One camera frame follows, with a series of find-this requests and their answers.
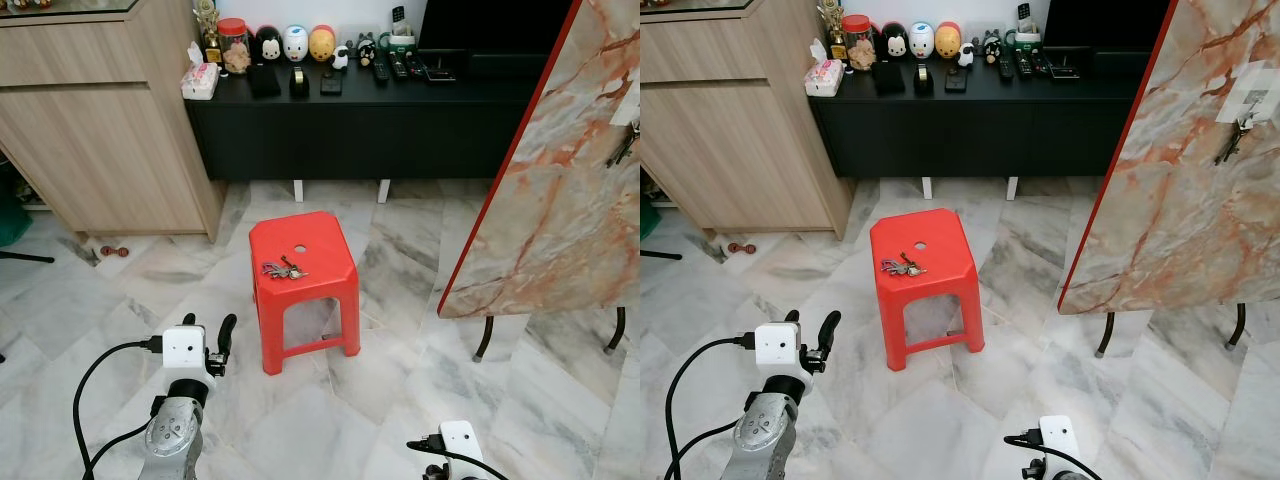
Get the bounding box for dark hanging keys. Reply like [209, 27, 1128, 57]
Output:
[1215, 118, 1256, 166]
[607, 125, 639, 169]

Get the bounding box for key bunch with purple tag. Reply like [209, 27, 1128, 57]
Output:
[880, 252, 929, 278]
[262, 256, 310, 282]

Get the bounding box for red plastic stool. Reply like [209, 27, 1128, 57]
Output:
[248, 211, 362, 376]
[869, 208, 980, 372]

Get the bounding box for light wooden cabinet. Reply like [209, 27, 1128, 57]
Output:
[0, 0, 227, 244]
[640, 0, 856, 241]

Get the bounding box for black TV console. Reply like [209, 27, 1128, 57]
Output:
[808, 50, 1146, 181]
[185, 55, 549, 183]

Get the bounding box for pink white tissue pack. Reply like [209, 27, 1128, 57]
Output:
[181, 42, 221, 101]
[805, 40, 846, 98]

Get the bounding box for marble table top red edge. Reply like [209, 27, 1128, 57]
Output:
[1058, 0, 1280, 316]
[437, 0, 641, 321]

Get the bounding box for clear jar with red lid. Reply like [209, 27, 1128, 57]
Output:
[217, 18, 252, 76]
[841, 14, 876, 72]

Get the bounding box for black white round plush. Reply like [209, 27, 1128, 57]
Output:
[251, 26, 284, 65]
[877, 22, 910, 61]

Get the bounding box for gold trophy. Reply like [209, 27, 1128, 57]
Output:
[195, 0, 223, 63]
[818, 0, 847, 59]

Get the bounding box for handset in green holder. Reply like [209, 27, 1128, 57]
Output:
[380, 5, 419, 56]
[1008, 3, 1043, 51]

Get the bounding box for black television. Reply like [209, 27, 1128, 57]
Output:
[418, 0, 576, 56]
[1043, 0, 1171, 51]

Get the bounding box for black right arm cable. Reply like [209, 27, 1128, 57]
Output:
[1004, 432, 1106, 480]
[406, 438, 511, 480]

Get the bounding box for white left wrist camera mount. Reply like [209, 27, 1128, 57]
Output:
[160, 325, 217, 393]
[752, 322, 807, 389]

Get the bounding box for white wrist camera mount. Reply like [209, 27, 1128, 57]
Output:
[438, 420, 486, 480]
[752, 322, 807, 389]
[160, 325, 217, 393]
[1037, 415, 1084, 480]

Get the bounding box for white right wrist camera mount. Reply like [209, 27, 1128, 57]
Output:
[1037, 415, 1084, 480]
[438, 420, 486, 480]

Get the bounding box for long black left arm cable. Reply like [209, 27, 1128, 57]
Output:
[72, 337, 164, 480]
[663, 332, 758, 480]

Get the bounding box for short black left arm cable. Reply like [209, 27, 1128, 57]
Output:
[85, 420, 151, 480]
[675, 420, 746, 480]

